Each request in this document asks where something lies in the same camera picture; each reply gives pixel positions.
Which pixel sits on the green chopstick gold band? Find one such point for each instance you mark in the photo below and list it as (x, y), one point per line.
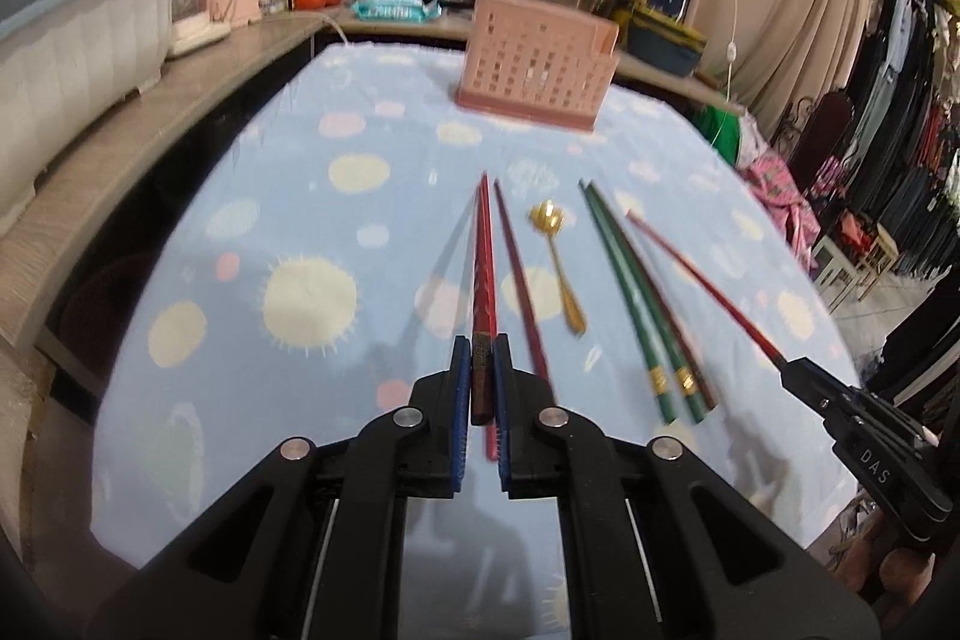
(661, 310)
(628, 302)

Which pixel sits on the hanging clothes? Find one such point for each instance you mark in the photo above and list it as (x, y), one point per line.
(900, 123)

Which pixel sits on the dark wooden chair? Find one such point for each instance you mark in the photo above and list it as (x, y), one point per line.
(821, 138)

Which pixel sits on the pink floral cloth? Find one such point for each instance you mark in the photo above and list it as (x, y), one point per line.
(780, 197)

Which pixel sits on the gold spoon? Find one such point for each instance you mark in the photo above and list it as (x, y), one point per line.
(570, 302)

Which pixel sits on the green bag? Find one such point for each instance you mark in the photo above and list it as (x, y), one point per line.
(724, 134)

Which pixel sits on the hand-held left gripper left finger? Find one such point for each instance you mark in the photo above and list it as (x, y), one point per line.
(461, 430)

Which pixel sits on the dark red chopstick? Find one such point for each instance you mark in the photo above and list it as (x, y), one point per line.
(517, 287)
(705, 284)

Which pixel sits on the stacked yellow blue bowls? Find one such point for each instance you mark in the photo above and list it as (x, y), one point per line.
(667, 29)

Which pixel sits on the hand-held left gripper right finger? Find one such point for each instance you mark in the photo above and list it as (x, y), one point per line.
(502, 400)

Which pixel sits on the dark blue bowl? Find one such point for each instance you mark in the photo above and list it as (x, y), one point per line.
(664, 59)

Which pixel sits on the white stool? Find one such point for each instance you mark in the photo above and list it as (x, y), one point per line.
(847, 265)

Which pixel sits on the blue wet wipes packet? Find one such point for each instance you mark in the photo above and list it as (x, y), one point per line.
(394, 9)

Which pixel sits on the white plastic bin blue lid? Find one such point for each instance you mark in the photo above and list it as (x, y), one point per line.
(75, 48)

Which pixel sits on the pink perforated utensil holder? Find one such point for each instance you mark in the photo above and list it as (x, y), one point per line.
(525, 63)

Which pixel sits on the person's right hand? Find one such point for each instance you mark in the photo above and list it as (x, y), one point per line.
(900, 569)

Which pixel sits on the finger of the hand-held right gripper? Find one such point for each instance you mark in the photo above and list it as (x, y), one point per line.
(814, 392)
(874, 415)

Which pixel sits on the wooden counter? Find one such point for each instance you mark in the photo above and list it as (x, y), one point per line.
(150, 123)

